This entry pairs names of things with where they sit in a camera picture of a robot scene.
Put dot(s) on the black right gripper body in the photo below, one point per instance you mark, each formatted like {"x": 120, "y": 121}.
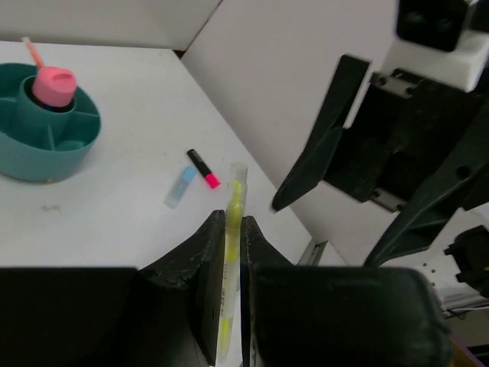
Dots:
{"x": 405, "y": 127}

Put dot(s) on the aluminium rail frame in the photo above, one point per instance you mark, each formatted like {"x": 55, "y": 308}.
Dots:
{"x": 313, "y": 253}

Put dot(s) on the pink capped marker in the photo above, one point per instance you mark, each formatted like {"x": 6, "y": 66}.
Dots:
{"x": 54, "y": 86}

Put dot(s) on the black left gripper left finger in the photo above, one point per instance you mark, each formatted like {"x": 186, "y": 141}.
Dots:
{"x": 180, "y": 298}

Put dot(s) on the thin orange pen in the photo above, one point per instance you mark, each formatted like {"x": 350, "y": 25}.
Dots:
{"x": 33, "y": 52}

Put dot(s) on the teal round organizer container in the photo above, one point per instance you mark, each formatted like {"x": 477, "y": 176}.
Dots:
{"x": 39, "y": 142}

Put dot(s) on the black pink highlighter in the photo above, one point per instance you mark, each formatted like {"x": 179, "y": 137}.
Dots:
{"x": 207, "y": 174}

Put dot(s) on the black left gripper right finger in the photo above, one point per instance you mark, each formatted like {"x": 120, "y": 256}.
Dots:
{"x": 254, "y": 250}

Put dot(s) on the thin yellow pen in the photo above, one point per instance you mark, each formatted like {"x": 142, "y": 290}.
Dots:
{"x": 235, "y": 210}

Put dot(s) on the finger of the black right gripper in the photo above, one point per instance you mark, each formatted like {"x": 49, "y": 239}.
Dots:
{"x": 315, "y": 159}
{"x": 468, "y": 158}

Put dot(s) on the blue capped clear highlighter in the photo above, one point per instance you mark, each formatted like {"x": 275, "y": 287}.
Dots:
{"x": 180, "y": 187}

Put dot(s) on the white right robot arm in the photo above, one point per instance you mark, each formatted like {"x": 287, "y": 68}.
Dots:
{"x": 444, "y": 41}

